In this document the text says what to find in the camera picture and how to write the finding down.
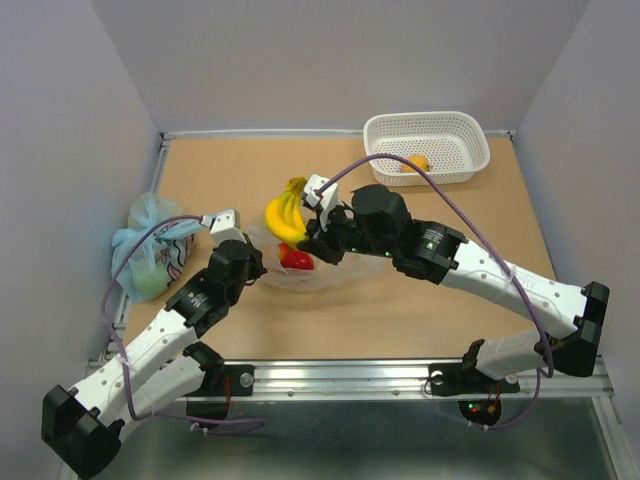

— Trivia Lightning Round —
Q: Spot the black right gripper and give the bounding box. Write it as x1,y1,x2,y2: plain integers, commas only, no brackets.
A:
296,201,396,266

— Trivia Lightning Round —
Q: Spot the clear lemon-print plastic bag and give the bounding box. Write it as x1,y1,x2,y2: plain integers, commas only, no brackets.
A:
245,219,386,292

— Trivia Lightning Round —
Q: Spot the red apple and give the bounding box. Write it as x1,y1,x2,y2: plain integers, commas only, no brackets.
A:
279,243,315,271

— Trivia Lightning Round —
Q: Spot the yellow banana bunch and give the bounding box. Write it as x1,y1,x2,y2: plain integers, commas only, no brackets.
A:
264,177,307,248

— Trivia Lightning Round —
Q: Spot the orange mango fruit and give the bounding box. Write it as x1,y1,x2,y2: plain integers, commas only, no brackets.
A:
400,155,431,174

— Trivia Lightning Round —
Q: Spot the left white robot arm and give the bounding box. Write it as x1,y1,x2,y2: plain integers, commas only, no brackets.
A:
41,234,265,479

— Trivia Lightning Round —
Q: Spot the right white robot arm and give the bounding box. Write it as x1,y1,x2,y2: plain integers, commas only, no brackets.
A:
299,176,610,390

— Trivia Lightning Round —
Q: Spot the blue tied plastic bag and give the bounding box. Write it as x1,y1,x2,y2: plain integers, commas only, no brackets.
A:
111,192,203,303

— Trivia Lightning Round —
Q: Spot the white perforated plastic basket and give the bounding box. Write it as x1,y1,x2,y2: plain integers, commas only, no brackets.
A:
363,111,490,185

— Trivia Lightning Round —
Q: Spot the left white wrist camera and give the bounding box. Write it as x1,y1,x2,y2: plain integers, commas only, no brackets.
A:
200,208,246,246

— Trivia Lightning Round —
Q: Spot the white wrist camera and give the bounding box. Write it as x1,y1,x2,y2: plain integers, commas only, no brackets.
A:
302,174,339,230
200,208,246,246

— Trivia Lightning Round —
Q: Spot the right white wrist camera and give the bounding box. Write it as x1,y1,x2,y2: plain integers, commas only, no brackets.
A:
302,174,339,230

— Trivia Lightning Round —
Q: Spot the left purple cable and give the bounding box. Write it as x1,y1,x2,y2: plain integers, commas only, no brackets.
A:
101,214,266,435

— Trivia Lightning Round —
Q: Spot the purple cable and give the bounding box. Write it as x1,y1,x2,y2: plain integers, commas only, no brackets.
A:
319,153,555,434
101,214,266,435

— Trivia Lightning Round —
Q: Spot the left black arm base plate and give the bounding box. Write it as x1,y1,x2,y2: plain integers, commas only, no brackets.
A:
184,363,255,397

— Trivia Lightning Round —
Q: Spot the aluminium front rail frame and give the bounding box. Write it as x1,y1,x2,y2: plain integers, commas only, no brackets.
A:
79,357,614,401

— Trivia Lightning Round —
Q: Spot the aluminium left side rail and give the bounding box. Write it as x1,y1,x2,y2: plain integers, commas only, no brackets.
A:
101,132,170,353

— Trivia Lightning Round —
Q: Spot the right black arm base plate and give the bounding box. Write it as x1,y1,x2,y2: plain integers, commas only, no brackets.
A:
428,362,520,397

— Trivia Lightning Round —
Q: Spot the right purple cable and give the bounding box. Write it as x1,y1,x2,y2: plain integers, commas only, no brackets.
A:
319,153,555,434

